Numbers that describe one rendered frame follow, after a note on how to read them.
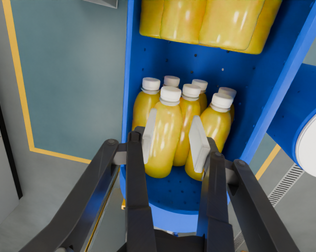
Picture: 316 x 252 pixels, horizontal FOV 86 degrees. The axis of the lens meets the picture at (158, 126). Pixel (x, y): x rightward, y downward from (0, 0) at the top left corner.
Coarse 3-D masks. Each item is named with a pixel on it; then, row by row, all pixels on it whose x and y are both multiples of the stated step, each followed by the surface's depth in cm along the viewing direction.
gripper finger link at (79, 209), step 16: (112, 144) 14; (96, 160) 12; (80, 176) 10; (96, 176) 10; (112, 176) 14; (80, 192) 9; (96, 192) 10; (64, 208) 8; (80, 208) 9; (96, 208) 11; (48, 224) 8; (64, 224) 8; (80, 224) 8; (32, 240) 7; (48, 240) 7; (64, 240) 7; (80, 240) 9
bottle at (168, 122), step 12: (156, 108) 32; (168, 108) 31; (180, 108) 33; (156, 120) 32; (168, 120) 32; (180, 120) 33; (156, 132) 33; (168, 132) 33; (156, 144) 34; (168, 144) 34; (156, 156) 35; (168, 156) 36; (144, 168) 39; (156, 168) 37; (168, 168) 38
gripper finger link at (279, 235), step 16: (240, 160) 14; (240, 176) 12; (240, 192) 12; (256, 192) 11; (240, 208) 12; (256, 208) 10; (272, 208) 10; (240, 224) 11; (256, 224) 10; (272, 224) 9; (256, 240) 10; (272, 240) 8; (288, 240) 9
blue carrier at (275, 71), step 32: (128, 0) 24; (288, 0) 30; (128, 32) 26; (288, 32) 29; (128, 64) 28; (160, 64) 42; (192, 64) 44; (224, 64) 42; (256, 64) 36; (288, 64) 20; (128, 96) 35; (256, 96) 36; (128, 128) 41; (256, 128) 25; (160, 192) 40; (192, 192) 42; (160, 224) 33; (192, 224) 32
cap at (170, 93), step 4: (164, 88) 31; (168, 88) 32; (172, 88) 32; (176, 88) 33; (160, 92) 32; (164, 92) 31; (168, 92) 30; (172, 92) 30; (176, 92) 31; (180, 92) 31; (160, 96) 32; (164, 96) 31; (168, 96) 31; (172, 96) 31; (176, 96) 31; (168, 100) 31; (172, 100) 31; (176, 100) 32
